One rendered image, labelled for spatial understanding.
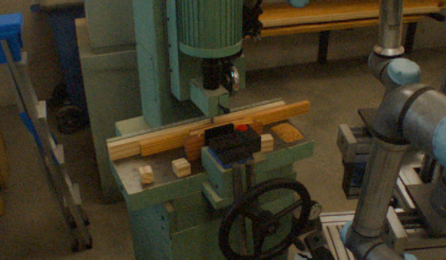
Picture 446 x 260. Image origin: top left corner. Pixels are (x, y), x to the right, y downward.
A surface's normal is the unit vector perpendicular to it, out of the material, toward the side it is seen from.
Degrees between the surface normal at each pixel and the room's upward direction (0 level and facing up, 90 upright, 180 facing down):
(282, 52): 90
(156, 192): 90
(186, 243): 90
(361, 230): 87
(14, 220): 0
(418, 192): 0
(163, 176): 0
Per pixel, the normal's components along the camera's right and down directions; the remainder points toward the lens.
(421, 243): 0.07, 0.51
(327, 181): 0.00, -0.86
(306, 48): 0.33, 0.48
